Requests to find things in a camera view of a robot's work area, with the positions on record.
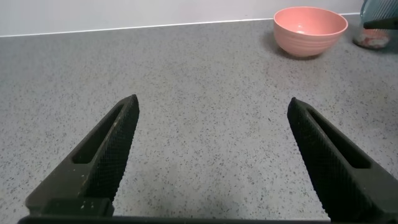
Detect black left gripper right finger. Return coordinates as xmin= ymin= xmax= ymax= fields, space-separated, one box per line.
xmin=287 ymin=96 xmax=398 ymax=223

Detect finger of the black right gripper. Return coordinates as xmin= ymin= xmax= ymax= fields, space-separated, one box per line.
xmin=363 ymin=17 xmax=398 ymax=31

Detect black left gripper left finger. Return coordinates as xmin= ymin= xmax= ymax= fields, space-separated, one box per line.
xmin=25 ymin=94 xmax=140 ymax=217

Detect translucent teal ribbed cup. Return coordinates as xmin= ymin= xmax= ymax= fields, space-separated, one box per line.
xmin=352 ymin=0 xmax=398 ymax=50

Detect pink and white solid pieces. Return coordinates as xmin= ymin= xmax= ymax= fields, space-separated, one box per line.
xmin=353 ymin=28 xmax=391 ymax=50

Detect pink plastic bowl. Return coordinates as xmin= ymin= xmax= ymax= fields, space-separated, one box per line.
xmin=273 ymin=6 xmax=349 ymax=58

